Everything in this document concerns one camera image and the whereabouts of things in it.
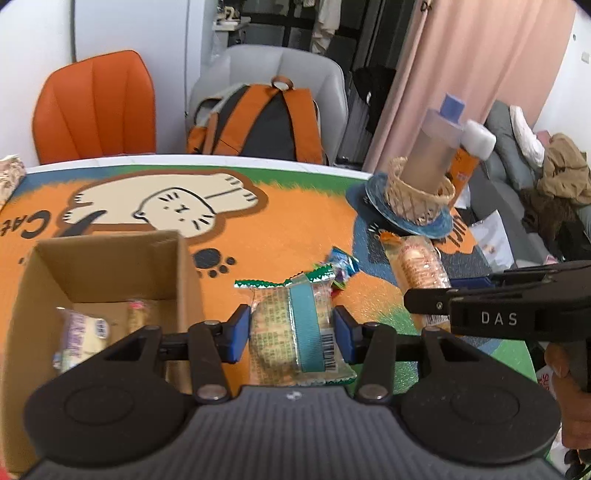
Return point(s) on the brown cardboard box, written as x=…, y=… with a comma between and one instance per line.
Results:
x=106, y=263

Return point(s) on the orange and black backpack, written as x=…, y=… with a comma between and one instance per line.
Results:
x=258, y=124

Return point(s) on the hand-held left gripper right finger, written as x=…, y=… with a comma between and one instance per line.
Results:
x=344, y=335

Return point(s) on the white shelf unit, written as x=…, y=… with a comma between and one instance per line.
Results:
x=231, y=23

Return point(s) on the pale purple snack packet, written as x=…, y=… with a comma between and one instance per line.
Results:
x=81, y=337

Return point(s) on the white wall socket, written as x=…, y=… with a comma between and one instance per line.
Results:
x=585, y=57

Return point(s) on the orange chair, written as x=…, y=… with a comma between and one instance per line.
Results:
x=92, y=106

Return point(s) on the red white printed bag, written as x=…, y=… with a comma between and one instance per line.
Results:
x=545, y=381

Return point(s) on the black bag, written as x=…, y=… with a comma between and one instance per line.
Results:
x=369, y=106

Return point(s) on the brown clothes pile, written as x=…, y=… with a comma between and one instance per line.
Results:
x=565, y=170

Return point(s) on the white pillow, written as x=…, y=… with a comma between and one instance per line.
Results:
x=526, y=134

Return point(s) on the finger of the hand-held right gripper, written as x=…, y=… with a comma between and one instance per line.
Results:
x=531, y=275
x=427, y=301

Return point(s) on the small wicker basket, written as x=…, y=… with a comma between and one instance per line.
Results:
x=411, y=203

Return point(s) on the teal striped cracker packet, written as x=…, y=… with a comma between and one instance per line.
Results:
x=286, y=332

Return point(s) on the grey chair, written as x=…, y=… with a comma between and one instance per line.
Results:
x=286, y=64

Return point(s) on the patterned tissue box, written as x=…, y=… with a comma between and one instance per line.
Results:
x=9, y=180

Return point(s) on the small teal candy packet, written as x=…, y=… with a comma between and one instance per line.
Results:
x=345, y=265

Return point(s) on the hanging white garment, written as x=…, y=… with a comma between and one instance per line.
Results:
x=325, y=23

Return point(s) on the colourful printed table mat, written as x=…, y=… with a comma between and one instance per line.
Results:
x=295, y=221

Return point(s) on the orange round-cracker packet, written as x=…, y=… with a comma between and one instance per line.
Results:
x=418, y=267

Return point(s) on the green white small candy packet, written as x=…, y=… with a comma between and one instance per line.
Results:
x=322, y=273

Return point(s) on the pink curtain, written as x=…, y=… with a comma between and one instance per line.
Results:
x=461, y=55

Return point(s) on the grey sofa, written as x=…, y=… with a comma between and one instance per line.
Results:
x=501, y=124

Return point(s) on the person's right hand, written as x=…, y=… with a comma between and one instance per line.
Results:
x=575, y=415

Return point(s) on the small pink cloth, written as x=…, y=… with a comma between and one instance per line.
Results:
x=545, y=138

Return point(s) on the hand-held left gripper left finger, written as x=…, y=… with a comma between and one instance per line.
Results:
x=240, y=333

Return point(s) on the white plastic packet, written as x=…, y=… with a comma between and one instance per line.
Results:
x=494, y=240

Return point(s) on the orange bottle with white cap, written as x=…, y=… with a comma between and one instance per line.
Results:
x=478, y=138

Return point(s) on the clear bottle with blue cap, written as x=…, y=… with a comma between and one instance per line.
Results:
x=431, y=152

